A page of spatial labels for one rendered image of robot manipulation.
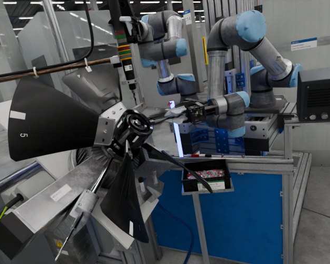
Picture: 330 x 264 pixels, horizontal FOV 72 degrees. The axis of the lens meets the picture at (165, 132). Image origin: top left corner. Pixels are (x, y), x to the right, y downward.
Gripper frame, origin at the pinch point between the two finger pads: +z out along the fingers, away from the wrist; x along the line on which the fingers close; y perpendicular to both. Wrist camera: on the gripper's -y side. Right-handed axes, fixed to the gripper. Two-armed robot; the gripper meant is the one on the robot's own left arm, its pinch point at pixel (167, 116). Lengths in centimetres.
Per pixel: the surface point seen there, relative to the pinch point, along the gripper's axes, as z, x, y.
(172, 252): 6, 122, -33
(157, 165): 8.7, 18.3, 4.9
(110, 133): 23.0, -4.8, 14.3
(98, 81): 23.1, -18.4, -6.3
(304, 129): -159, 83, -83
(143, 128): 12.1, -4.2, 15.4
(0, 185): 80, 21, -20
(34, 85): 38.3, -25.1, 18.0
